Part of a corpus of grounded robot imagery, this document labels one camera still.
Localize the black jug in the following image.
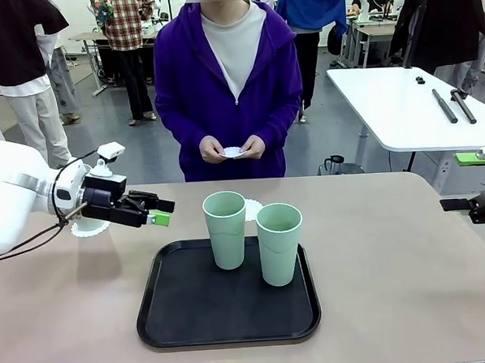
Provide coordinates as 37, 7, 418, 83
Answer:
322, 153, 366, 176

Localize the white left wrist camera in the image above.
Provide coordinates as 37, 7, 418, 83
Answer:
89, 141, 128, 178

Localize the person's left forearm purple sleeve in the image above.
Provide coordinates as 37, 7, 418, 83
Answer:
254, 100, 305, 147

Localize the white paper doily coaster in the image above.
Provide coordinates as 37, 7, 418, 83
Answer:
70, 218, 109, 240
242, 196, 266, 223
219, 145, 249, 161

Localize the person in black coat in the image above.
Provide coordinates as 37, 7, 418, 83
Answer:
385, 0, 485, 98

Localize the person in plaid shirt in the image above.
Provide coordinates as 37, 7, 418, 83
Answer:
90, 0, 162, 128

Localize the person's right forearm purple sleeve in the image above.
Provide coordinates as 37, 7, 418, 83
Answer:
155, 105, 213, 149

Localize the person in black top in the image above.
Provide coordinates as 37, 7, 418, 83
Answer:
0, 0, 78, 173

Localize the person in blue top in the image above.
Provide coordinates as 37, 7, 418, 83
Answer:
275, 0, 353, 124

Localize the grey background desk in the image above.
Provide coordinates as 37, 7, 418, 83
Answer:
69, 30, 115, 97

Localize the person's left hand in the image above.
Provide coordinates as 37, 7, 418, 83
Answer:
240, 135, 266, 161

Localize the person in grey trousers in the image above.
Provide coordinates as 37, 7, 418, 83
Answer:
34, 19, 82, 127

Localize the white side table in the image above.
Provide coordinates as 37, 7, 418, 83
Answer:
325, 60, 485, 177

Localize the person in purple hoodie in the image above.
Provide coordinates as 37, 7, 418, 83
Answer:
149, 0, 308, 185

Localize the background desk with robot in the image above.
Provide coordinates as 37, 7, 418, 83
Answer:
345, 14, 400, 69

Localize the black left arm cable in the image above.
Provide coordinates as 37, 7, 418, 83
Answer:
0, 149, 106, 260

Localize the black rod with clamp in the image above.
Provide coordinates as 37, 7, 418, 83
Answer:
450, 86, 479, 126

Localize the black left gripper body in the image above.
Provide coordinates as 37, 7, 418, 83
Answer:
79, 173, 150, 232

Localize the person's right hand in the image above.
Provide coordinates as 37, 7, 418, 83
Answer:
198, 133, 228, 165

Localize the black plastic tray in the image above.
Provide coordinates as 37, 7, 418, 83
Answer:
131, 232, 324, 353

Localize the plain black rod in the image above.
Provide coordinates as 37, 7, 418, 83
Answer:
431, 87, 460, 125

